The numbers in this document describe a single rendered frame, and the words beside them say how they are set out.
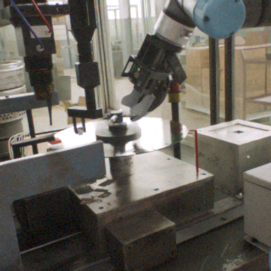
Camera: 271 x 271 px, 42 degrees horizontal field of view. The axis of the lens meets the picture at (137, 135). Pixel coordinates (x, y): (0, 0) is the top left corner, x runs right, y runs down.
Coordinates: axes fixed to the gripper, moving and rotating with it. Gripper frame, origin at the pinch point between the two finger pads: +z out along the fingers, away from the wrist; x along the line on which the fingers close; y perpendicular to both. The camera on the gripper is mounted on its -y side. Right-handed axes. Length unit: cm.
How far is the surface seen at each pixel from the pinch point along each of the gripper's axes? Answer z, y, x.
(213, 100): -0.3, -45.0, -5.9
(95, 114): -0.3, 12.2, -1.1
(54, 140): 7.9, 18.0, -3.6
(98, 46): 22, -67, -89
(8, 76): 27, -5, -62
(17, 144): 9.7, 25.3, -5.3
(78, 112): 2.1, 12.9, -5.4
